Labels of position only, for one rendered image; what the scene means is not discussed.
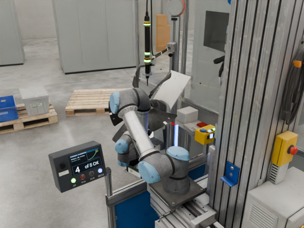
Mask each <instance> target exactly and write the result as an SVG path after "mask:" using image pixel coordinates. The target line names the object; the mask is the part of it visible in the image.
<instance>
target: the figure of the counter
mask: <svg viewBox="0 0 304 228"><path fill-rule="evenodd" d="M72 170H73V175H74V176H75V175H77V174H80V173H82V172H83V170H82V166H81V164H78V165H76V166H72Z"/></svg>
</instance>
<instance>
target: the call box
mask: <svg viewBox="0 0 304 228"><path fill-rule="evenodd" d="M202 128H204V129H206V131H207V132H208V133H205V132H201V129H202ZM213 128H215V126H213V125H211V124H210V125H207V126H204V127H201V128H199V129H196V130H195V140H196V141H197V142H199V143H201V144H203V145H206V144H208V143H211V142H213V141H214V137H213V138H209V139H207V136H208V135H209V137H210V135H211V134H213V133H215V130H213V131H211V132H209V131H208V130H211V129H213Z"/></svg>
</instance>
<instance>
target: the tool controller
mask: <svg viewBox="0 0 304 228"><path fill-rule="evenodd" d="M48 157H49V161H50V165H51V169H52V174H53V178H54V182H55V186H56V187H57V188H58V190H59V191H60V192H61V193H63V192H66V191H68V190H71V189H74V188H76V187H78V186H81V185H84V184H86V183H89V182H91V181H94V180H97V179H99V178H102V177H104V176H107V172H106V168H105V162H104V157H103V152H102V147H101V144H100V143H98V142H96V141H90V142H86V143H83V144H80V145H77V146H73V147H70V148H67V149H63V150H60V151H57V152H53V153H50V154H49V155H48ZM78 164H81V166H82V170H83V172H82V173H80V174H77V175H75V176H74V175H73V170H72V166H76V165H78ZM99 168H102V172H101V173H99V172H98V169H99ZM91 171H93V172H94V175H93V176H90V175H89V172H91ZM81 175H85V178H84V179H83V180H82V179H80V176H81ZM72 178H75V179H76V181H75V183H71V179H72Z"/></svg>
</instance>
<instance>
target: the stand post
mask: <svg viewBox="0 0 304 228"><path fill-rule="evenodd" d="M171 114H176V104H175V105H174V106H173V108H172V109H171ZM171 122H174V124H175V119H173V120H172V121H171ZM171 122H170V123H168V124H167V125H165V153H166V151H167V149H168V148H169V147H172V146H174V137H175V126H174V125H172V124H171Z"/></svg>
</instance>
